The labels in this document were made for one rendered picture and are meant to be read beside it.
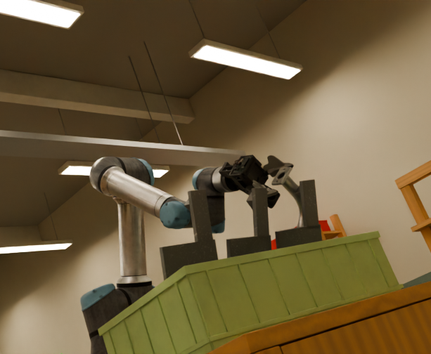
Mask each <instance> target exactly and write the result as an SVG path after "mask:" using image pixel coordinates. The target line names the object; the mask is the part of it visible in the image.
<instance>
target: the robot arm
mask: <svg viewBox="0 0 431 354"><path fill-rule="evenodd" d="M267 159H268V164H265V165H264V166H263V168H262V167H261V165H262V164H261V163H260V162H259V160H258V159H256V158H255V156H254V155H246V156H240V158H239V160H236V161H235V164H233V165H230V164H229V163H228V162H224V165H223V166H221V167H213V168H211V167H207V168H205V169H200V170H198V171H196V172H195V173H194V175H193V179H192V184H193V187H194V189H195V190H206V195H207V204H208V209H209V214H210V223H211V228H212V234H219V233H223V232H224V230H225V220H226V218H225V199H224V193H225V192H234V191H238V190H241V191H243V192H244V193H245V194H247V195H250V193H251V192H252V188H266V189H267V202H268V207H269V208H270V209H272V208H273V207H274V206H275V204H276V203H277V201H278V198H279V197H280V196H281V195H280V193H278V191H277V190H274V189H271V188H270V187H269V186H267V185H265V183H266V181H267V180H268V179H269V176H268V175H270V176H271V177H274V176H276V174H277V173H278V171H279V169H280V168H284V167H291V168H293V167H294V165H293V164H291V163H284V162H282V161H281V160H279V159H278V158H277V157H275V156H273V155H269V156H268V157H267ZM89 179H90V182H91V184H92V185H93V187H94V188H95V189H96V190H97V191H99V192H101V193H103V194H104V195H107V196H112V198H113V199H114V200H115V201H116V202H117V205H118V223H119V240H120V274H121V277H120V279H119V280H118V281H116V285H117V288H115V285H114V284H113V283H110V284H104V285H103V286H100V287H97V288H95V289H92V290H91V291H88V292H87V293H85V294H84V295H83V296H82V297H81V299H80V303H81V307H82V312H83V315H84V319H85V322H86V327H87V330H88V333H89V338H90V340H91V354H108V352H107V349H106V347H105V342H104V340H103V336H99V333H98V329H99V328H100V327H102V326H103V325H104V324H105V323H107V322H108V321H110V320H111V319H113V318H114V317H115V316H116V315H118V314H119V313H121V312H122V311H123V310H125V309H126V308H128V307H129V306H130V305H131V304H133V303H134V302H136V301H137V300H139V299H140V298H141V297H142V296H144V295H145V294H147V293H148V292H149V291H150V290H152V289H153V288H155V287H154V286H153V285H152V280H151V279H150V278H149V276H147V269H146V238H145V221H144V211H146V212H148V213H150V214H152V215H154V216H156V217H158V218H159V219H160V220H161V222H162V224H163V226H164V227H166V228H173V229H182V228H192V227H193V224H192V219H191V212H190V211H189V210H188V209H187V208H186V207H185V206H184V204H185V203H186V202H185V201H183V200H181V199H179V198H176V197H174V196H172V195H170V194H168V193H166V192H163V191H161V190H159V189H157V188H155V187H153V186H152V185H154V181H155V176H154V172H153V169H152V167H151V165H150V164H149V163H148V162H147V161H145V160H143V159H137V158H135V157H131V158H126V157H102V158H100V159H98V160H97V161H96V162H95V163H94V164H93V165H92V167H91V169H90V172H89Z"/></svg>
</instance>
